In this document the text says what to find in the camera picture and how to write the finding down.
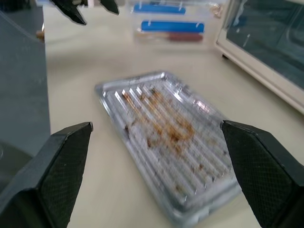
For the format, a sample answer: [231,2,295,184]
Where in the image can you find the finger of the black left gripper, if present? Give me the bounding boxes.
[51,0,87,26]
[99,0,120,16]

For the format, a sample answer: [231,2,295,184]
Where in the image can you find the blue holder bar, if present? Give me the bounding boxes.
[133,4,186,15]
[141,20,205,33]

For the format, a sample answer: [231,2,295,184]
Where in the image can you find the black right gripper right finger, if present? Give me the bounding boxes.
[220,119,304,228]

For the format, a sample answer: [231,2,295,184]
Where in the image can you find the red-brown grilled sausage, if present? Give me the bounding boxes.
[166,33,204,42]

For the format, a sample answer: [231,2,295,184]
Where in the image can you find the white toaster oven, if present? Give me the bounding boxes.
[215,0,304,114]

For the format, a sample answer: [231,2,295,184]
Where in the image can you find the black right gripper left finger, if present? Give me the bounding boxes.
[0,121,94,228]

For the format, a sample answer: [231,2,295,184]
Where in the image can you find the clear plastic box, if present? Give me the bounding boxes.
[127,0,226,50]

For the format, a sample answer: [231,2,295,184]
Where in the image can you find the silver ribbed baking tray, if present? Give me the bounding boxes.
[94,70,243,225]

